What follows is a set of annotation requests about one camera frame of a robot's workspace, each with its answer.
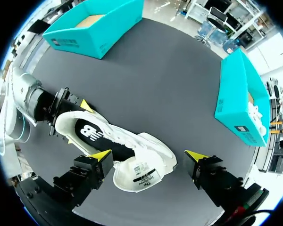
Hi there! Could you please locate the blue and black insole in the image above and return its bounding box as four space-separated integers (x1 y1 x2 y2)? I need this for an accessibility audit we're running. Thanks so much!
75 118 136 161

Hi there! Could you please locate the teal box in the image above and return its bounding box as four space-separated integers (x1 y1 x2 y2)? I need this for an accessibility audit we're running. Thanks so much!
214 48 271 147
42 0 145 60

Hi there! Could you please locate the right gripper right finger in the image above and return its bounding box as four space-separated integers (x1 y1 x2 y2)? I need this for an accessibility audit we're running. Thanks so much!
183 150 245 208

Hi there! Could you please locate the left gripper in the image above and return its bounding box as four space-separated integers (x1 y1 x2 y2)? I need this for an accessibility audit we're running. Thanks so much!
25 86 95 145

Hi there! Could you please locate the white shoe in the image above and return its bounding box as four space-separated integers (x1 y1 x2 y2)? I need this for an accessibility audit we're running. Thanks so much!
247 101 267 136
54 110 178 193

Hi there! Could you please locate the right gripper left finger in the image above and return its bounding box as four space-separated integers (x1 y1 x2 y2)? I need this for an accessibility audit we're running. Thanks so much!
53 149 114 209

